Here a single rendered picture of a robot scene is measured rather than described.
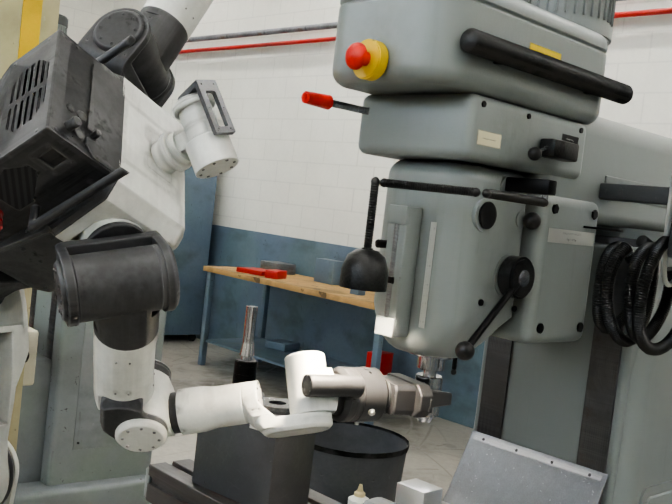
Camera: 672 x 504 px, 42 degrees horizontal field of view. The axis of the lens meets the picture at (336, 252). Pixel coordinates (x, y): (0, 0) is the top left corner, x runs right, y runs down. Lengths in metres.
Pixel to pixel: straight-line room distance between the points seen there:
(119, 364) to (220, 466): 0.60
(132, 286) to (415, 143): 0.51
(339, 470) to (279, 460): 1.67
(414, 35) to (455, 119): 0.14
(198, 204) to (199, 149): 7.56
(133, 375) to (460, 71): 0.64
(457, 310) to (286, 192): 6.92
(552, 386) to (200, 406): 0.75
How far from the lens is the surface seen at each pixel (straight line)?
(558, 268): 1.56
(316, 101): 1.39
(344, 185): 7.70
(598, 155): 1.66
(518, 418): 1.87
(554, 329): 1.58
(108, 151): 1.24
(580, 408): 1.79
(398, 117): 1.43
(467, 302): 1.41
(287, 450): 1.74
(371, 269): 1.29
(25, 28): 2.92
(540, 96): 1.46
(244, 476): 1.78
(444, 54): 1.29
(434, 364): 1.49
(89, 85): 1.30
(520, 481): 1.84
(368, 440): 3.81
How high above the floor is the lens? 1.54
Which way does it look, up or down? 3 degrees down
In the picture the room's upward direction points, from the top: 7 degrees clockwise
